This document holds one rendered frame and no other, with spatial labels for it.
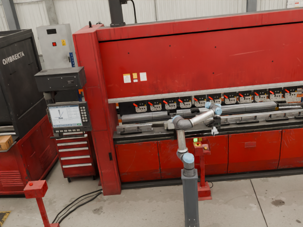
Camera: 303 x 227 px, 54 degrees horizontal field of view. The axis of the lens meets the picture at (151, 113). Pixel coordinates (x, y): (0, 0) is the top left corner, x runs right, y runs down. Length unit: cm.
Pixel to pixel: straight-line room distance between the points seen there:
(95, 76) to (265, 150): 253
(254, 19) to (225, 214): 242
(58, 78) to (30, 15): 546
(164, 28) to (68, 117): 155
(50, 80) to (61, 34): 473
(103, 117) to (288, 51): 247
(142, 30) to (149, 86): 72
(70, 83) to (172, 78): 130
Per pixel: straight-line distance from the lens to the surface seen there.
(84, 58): 363
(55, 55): 826
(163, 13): 782
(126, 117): 436
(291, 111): 445
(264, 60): 405
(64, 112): 348
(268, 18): 394
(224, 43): 385
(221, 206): 413
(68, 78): 334
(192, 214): 361
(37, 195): 361
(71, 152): 459
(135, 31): 369
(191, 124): 303
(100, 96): 373
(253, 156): 444
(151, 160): 421
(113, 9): 377
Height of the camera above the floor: 270
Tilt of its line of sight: 23 degrees down
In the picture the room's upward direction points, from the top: 6 degrees counter-clockwise
